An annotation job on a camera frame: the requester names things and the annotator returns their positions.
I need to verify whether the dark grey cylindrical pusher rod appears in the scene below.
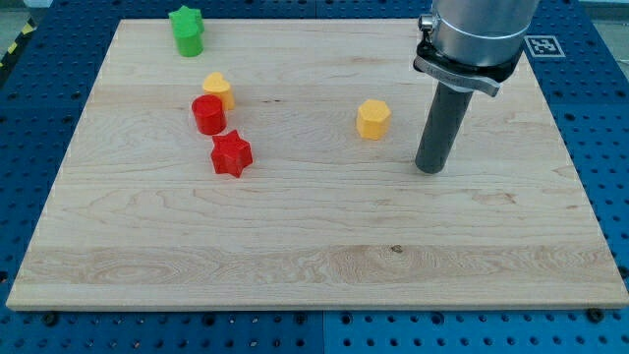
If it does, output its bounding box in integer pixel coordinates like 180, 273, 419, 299
415, 83, 473, 174

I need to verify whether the black and silver clamp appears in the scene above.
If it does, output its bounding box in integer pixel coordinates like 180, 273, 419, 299
413, 40, 523, 96

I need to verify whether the yellow hexagon block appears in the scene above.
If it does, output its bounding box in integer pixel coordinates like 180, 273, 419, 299
356, 99, 392, 141

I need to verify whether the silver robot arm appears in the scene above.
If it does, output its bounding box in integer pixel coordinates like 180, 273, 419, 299
413, 0, 539, 174

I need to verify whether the light wooden board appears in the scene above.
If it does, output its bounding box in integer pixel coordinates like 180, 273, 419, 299
7, 20, 628, 311

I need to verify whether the white fiducial marker tag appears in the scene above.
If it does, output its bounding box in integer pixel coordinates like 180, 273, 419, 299
525, 34, 565, 58

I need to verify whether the red star block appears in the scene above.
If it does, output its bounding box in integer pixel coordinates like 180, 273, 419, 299
210, 130, 254, 178

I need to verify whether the yellow heart block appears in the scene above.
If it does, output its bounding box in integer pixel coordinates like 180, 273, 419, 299
201, 72, 235, 110

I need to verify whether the red cylinder block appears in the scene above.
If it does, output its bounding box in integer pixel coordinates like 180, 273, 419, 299
192, 94, 227, 135

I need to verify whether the green star block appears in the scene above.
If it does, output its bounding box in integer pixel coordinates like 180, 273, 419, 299
168, 5, 204, 37

